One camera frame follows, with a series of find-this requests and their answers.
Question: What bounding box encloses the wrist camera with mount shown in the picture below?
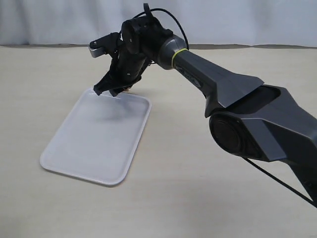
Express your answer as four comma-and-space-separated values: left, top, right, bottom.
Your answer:
89, 32, 122, 58

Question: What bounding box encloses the white plastic tray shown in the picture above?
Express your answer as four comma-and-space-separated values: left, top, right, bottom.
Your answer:
40, 88, 152, 187

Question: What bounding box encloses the white curtain backdrop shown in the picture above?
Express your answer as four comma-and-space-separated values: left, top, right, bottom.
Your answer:
0, 0, 317, 47

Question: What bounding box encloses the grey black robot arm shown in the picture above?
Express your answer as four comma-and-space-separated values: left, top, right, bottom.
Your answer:
89, 17, 317, 205

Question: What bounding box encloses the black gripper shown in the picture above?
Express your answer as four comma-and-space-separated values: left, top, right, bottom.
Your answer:
93, 48, 149, 97

